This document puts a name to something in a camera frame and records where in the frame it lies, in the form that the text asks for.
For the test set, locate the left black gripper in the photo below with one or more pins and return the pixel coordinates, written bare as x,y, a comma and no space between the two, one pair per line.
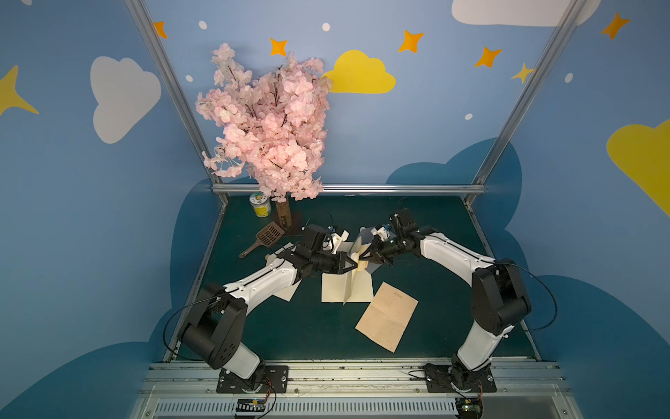
329,261

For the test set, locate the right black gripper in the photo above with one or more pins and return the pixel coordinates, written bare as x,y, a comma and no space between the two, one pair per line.
386,250

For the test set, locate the yellow envelope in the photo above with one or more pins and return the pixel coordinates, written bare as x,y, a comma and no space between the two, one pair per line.
355,286

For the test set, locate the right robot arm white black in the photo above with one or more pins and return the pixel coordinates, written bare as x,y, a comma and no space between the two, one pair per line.
499,300

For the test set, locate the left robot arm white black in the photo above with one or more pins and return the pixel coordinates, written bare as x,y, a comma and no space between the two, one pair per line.
214,327

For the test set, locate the grey envelope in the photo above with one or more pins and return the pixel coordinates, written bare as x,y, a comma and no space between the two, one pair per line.
372,267

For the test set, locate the brown letter paper front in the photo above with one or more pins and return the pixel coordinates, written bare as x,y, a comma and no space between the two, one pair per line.
387,316

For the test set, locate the cream paper sheet centre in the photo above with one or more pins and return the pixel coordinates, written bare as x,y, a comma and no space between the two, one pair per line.
327,295

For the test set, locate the white paper sheet left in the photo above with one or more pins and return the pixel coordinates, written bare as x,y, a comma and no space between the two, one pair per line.
286,293

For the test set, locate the back horizontal aluminium bar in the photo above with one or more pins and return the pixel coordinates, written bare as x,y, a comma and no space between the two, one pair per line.
402,190

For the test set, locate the brown slotted scoop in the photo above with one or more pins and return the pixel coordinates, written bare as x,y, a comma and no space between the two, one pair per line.
266,237

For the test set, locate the yellow green tin can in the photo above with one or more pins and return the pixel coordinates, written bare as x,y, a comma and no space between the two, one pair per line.
261,204

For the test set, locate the pink cherry blossom tree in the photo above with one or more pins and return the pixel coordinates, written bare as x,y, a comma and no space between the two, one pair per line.
273,126

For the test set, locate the left small circuit board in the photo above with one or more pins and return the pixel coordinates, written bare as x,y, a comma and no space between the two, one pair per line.
252,408

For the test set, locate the small circuit board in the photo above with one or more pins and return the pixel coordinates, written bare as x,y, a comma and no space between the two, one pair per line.
468,408
252,408

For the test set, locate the right small circuit board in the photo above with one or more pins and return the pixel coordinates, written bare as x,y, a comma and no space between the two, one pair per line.
468,408

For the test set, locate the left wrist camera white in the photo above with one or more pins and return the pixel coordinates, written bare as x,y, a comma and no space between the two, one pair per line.
334,240

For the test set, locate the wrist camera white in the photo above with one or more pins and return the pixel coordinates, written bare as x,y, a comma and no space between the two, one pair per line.
382,232
334,240

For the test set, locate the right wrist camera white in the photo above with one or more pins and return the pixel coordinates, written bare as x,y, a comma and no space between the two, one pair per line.
382,232

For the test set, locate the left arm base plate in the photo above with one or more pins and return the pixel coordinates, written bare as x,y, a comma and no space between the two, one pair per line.
264,378

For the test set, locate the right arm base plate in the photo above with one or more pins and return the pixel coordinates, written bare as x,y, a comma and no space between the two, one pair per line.
456,378

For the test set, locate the aluminium rail base frame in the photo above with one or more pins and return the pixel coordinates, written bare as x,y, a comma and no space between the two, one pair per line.
376,388

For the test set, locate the left aluminium frame post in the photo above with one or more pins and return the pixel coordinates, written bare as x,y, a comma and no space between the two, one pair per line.
142,19

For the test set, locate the aluminium frame post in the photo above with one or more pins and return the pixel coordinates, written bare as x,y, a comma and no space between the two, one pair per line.
552,51
142,19

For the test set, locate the right aluminium frame post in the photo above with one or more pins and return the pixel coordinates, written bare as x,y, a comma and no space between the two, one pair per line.
552,51

